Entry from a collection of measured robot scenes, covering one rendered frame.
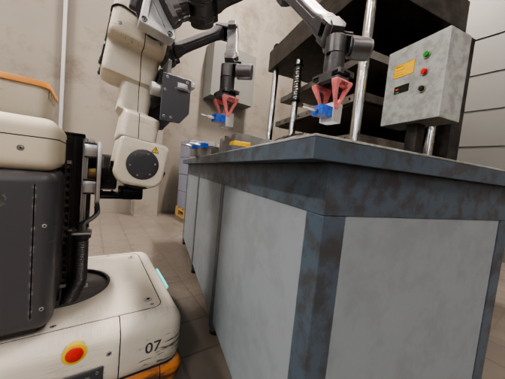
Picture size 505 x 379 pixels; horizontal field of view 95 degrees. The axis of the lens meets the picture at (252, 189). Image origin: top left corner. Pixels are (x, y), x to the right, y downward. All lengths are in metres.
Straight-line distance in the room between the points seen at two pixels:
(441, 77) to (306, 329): 1.24
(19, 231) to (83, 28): 3.48
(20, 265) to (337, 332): 0.70
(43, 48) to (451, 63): 3.83
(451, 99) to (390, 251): 1.03
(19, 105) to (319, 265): 0.84
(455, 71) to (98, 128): 3.57
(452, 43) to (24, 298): 1.76
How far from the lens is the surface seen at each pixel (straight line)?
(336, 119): 0.74
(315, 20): 0.92
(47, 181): 0.73
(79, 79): 3.85
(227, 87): 0.96
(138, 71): 0.97
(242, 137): 0.98
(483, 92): 4.23
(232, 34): 1.37
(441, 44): 1.51
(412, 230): 0.59
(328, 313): 0.49
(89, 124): 3.75
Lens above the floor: 0.73
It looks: 4 degrees down
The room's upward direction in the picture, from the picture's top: 6 degrees clockwise
